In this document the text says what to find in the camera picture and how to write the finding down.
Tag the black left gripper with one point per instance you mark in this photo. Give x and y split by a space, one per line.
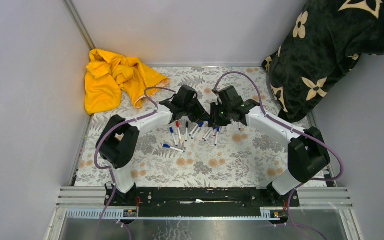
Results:
201 114

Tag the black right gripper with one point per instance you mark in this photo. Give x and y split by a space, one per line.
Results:
214 121

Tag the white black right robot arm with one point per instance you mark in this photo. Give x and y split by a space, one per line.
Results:
306 155

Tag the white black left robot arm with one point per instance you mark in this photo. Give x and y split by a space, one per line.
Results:
117 143

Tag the red cap marker left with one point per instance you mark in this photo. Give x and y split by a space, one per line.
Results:
178 130

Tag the blue marker black eraser cap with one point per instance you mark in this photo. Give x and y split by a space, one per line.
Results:
194 129

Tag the blue cap marker lying crosswise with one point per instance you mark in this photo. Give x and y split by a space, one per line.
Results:
173 148

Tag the floral patterned table mat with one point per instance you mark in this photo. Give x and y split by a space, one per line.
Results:
242 158

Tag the yellow crumpled cloth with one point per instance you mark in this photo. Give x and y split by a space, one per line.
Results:
109 75

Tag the black floral blanket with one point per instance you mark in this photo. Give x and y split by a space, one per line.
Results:
324 45

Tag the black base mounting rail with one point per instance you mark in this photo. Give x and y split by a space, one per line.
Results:
190 202

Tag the aluminium frame rail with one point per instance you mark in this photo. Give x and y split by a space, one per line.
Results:
88 203

